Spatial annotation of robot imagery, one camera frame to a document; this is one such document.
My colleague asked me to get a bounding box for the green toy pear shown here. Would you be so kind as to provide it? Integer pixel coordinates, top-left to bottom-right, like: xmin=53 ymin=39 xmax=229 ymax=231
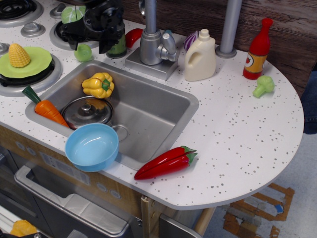
xmin=74 ymin=44 xmax=92 ymax=62

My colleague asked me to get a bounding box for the silver toy faucet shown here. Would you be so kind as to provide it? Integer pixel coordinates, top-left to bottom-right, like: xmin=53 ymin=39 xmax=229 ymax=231
xmin=125 ymin=0 xmax=179 ymax=80

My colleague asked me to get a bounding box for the red toy chili pepper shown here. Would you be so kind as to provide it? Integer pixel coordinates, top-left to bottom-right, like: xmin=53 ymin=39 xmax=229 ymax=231
xmin=134 ymin=146 xmax=198 ymax=180

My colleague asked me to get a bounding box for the grey vertical pole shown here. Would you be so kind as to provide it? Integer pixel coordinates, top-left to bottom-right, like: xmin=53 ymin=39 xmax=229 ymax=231
xmin=215 ymin=0 xmax=242 ymax=59

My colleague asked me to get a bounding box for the green toy broccoli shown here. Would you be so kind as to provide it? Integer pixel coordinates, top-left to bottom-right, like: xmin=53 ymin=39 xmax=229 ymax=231
xmin=253 ymin=75 xmax=275 ymax=98

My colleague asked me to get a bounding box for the green toy cabbage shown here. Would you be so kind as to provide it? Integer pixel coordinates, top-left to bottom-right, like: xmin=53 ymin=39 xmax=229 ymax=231
xmin=61 ymin=5 xmax=86 ymax=24

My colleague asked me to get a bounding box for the silver stove knob rear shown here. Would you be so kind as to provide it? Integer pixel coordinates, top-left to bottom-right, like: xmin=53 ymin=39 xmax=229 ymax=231
xmin=50 ymin=3 xmax=66 ymax=19

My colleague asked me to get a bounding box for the silver stove knob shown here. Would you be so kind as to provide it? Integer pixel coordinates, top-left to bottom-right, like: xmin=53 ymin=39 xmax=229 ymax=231
xmin=50 ymin=3 xmax=66 ymax=19
xmin=0 ymin=43 xmax=10 ymax=57
xmin=20 ymin=22 xmax=46 ymax=38

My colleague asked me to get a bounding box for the red toy pepper piece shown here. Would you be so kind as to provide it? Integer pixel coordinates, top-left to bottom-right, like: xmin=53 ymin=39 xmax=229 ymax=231
xmin=125 ymin=28 xmax=143 ymax=48

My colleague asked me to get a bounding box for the yellow object bottom left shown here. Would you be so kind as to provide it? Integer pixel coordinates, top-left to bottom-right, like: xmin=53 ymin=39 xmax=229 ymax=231
xmin=9 ymin=220 xmax=37 ymax=237

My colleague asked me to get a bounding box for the stainless steel sink basin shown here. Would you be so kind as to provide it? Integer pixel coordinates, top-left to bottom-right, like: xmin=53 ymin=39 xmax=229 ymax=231
xmin=25 ymin=61 xmax=199 ymax=170

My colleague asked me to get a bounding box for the left front stove burner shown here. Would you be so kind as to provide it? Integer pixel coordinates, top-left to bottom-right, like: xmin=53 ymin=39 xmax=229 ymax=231
xmin=0 ymin=54 xmax=62 ymax=97

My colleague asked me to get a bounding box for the yellow toy bell pepper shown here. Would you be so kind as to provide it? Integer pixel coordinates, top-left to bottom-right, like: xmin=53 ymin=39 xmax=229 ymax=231
xmin=81 ymin=72 xmax=114 ymax=99

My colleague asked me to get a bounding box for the purple toy onion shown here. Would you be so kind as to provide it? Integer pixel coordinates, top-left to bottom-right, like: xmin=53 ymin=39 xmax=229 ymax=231
xmin=183 ymin=31 xmax=199 ymax=51

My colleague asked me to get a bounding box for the silver stove knob left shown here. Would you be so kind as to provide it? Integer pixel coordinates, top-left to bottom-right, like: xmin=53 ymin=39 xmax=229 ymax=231
xmin=0 ymin=43 xmax=10 ymax=57

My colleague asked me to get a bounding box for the cream toy detergent bottle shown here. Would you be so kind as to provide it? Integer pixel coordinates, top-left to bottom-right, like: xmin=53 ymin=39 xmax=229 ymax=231
xmin=184 ymin=29 xmax=216 ymax=81

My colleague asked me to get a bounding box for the green labelled toy can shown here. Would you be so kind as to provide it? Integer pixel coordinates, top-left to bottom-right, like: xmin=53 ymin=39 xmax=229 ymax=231
xmin=106 ymin=23 xmax=127 ymax=59

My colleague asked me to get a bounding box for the silver pot with lid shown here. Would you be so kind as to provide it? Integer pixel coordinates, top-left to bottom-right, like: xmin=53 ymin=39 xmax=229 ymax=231
xmin=61 ymin=96 xmax=114 ymax=130

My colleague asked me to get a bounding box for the silver oven door handle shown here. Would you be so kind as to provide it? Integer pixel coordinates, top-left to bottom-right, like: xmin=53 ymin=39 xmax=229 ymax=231
xmin=14 ymin=166 xmax=133 ymax=238

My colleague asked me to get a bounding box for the wooden cabinet leg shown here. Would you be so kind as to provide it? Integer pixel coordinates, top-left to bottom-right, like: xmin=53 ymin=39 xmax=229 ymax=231
xmin=194 ymin=207 xmax=215 ymax=236

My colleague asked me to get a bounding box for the green plastic plate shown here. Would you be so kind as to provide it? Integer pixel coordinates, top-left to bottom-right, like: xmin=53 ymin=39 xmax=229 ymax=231
xmin=0 ymin=47 xmax=52 ymax=78

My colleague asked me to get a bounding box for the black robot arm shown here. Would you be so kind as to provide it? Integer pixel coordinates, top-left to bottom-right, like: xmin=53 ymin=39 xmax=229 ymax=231
xmin=57 ymin=0 xmax=124 ymax=54

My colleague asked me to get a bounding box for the red toy ketchup bottle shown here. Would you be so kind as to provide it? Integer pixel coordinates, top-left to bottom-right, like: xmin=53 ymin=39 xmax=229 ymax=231
xmin=243 ymin=18 xmax=273 ymax=80

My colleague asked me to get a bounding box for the light blue plastic bowl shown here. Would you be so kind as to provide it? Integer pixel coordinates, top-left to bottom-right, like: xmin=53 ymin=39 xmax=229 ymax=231
xmin=65 ymin=123 xmax=119 ymax=172

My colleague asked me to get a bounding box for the yellow toy corn cob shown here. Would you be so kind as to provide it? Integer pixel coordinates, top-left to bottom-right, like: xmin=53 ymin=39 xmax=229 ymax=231
xmin=8 ymin=43 xmax=31 ymax=68

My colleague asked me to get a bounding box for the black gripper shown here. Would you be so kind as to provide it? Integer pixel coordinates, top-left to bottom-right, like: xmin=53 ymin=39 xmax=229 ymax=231
xmin=58 ymin=21 xmax=122 ymax=54

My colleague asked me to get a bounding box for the back left stove burner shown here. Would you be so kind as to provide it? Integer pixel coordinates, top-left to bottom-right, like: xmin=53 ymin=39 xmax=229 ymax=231
xmin=0 ymin=0 xmax=44 ymax=28

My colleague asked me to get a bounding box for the orange toy carrot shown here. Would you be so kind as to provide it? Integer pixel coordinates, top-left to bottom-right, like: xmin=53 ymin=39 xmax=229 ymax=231
xmin=22 ymin=86 xmax=69 ymax=128

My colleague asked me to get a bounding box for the blue jeans person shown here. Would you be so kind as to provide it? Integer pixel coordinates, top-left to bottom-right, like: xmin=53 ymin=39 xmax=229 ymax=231
xmin=301 ymin=71 xmax=317 ymax=134

